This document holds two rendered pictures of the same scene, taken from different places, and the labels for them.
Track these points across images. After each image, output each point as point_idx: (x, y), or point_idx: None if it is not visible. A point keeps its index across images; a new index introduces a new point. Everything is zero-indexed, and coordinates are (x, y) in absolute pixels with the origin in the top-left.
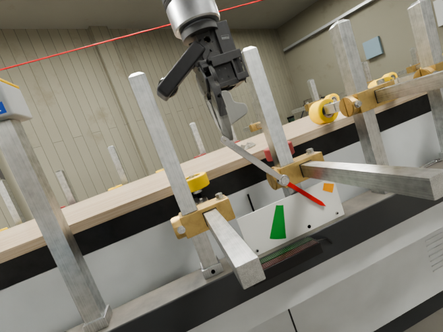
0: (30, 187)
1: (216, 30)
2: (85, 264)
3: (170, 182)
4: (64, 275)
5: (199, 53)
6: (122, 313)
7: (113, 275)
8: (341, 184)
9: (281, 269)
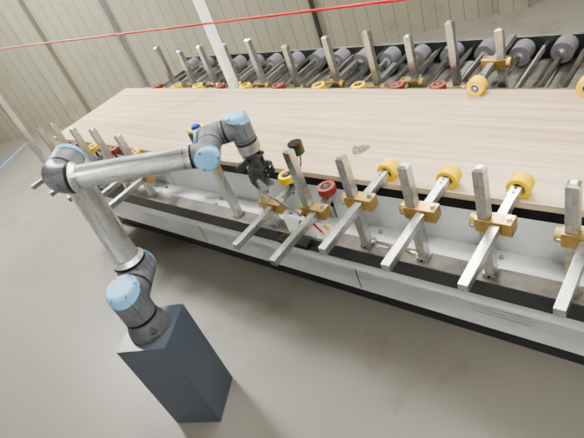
0: None
1: (254, 157)
2: (233, 195)
3: (255, 188)
4: (225, 196)
5: (248, 163)
6: (246, 216)
7: None
8: (395, 218)
9: None
